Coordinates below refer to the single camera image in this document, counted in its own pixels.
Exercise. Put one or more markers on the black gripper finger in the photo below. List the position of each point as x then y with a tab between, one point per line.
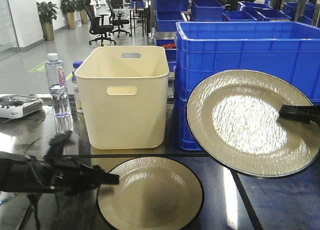
303	114

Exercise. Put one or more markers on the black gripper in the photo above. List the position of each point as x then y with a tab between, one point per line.
71	176

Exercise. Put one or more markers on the cream plate black rim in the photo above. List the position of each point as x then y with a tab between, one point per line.
153	193
234	116

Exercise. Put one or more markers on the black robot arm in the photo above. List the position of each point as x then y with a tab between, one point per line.
24	174

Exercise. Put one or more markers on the large blue plastic crate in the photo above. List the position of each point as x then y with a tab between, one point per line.
286	49

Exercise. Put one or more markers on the cream plastic bin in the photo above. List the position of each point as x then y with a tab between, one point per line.
123	90

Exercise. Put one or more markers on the white remote controller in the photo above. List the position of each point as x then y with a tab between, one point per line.
15	106

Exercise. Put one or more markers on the clear water bottle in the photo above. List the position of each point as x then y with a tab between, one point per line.
57	85

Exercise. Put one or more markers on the black office chair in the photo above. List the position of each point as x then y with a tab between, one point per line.
115	19
97	26

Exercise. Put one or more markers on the potted plant gold pot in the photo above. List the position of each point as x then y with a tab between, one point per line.
47	12

